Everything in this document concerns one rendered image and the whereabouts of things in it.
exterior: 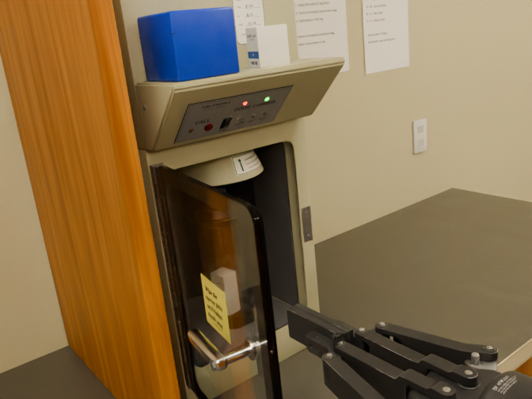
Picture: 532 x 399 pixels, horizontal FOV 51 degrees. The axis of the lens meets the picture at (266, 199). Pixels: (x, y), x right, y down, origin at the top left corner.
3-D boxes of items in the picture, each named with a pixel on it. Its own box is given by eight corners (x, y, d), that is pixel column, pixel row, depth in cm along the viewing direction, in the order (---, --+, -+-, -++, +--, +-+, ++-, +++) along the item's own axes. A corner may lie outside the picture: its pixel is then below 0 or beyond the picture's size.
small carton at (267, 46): (248, 66, 89) (245, 28, 87) (278, 63, 91) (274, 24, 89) (260, 67, 85) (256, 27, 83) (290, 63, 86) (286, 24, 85)
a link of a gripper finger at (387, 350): (469, 381, 37) (481, 372, 38) (351, 323, 46) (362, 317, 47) (469, 429, 39) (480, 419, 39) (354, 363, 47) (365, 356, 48)
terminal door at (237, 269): (195, 389, 95) (159, 162, 83) (292, 508, 69) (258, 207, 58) (191, 390, 95) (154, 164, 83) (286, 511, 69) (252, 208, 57)
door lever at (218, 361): (223, 331, 74) (221, 313, 73) (258, 363, 66) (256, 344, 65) (186, 345, 72) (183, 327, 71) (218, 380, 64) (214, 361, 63)
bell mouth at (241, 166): (153, 178, 106) (148, 150, 104) (229, 158, 116) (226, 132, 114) (201, 193, 92) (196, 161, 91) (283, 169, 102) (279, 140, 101)
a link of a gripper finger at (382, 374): (461, 435, 38) (450, 446, 37) (342, 370, 47) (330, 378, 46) (461, 387, 37) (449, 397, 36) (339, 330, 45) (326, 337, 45)
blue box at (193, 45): (146, 81, 81) (135, 17, 78) (204, 73, 87) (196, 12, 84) (180, 82, 73) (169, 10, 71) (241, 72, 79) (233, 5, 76)
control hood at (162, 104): (143, 150, 83) (132, 83, 80) (304, 114, 102) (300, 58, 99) (181, 159, 74) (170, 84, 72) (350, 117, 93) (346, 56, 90)
